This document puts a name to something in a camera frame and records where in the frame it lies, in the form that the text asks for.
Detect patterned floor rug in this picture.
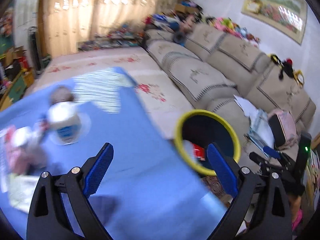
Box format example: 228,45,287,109
200,175,230,203

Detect black tower fan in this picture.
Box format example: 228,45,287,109
28,27,42,74

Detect row of plush toys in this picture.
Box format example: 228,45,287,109
145,12,260,43

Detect yellow black plush toy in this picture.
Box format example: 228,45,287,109
269,53,305,88

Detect black pink bag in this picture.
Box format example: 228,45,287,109
268,110,298,147

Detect red snack wrapper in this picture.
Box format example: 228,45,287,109
190,142,208,161

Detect clear plastic bag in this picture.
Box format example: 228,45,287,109
246,110,275,153

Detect black round device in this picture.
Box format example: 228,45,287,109
50,86,75,103

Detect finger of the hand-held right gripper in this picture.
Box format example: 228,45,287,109
249,151,269,167
262,146,292,165

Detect black yellow rim trash bin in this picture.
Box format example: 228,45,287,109
174,109,242,177

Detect white jar blue label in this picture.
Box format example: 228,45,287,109
47,102,83,144

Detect cream embroidered curtain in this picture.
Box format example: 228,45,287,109
37,0,163,55

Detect green yellow television cabinet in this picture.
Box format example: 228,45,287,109
0,72,34,105

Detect blue star print tablecloth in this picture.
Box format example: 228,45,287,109
0,67,228,240

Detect beige sofa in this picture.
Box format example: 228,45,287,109
144,21,317,155

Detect cream floral floor mat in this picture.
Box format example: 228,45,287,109
32,46,195,140

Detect framed flower painting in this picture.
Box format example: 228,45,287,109
241,0,308,46

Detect white loose papers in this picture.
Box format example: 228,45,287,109
234,94,260,130

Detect white standing air conditioner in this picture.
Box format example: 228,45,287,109
14,0,40,45

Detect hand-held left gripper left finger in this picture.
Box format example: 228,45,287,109
26,142,114,240

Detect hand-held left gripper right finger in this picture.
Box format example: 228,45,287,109
207,143,293,240

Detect black round neck pillow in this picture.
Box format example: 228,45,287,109
172,31,185,43

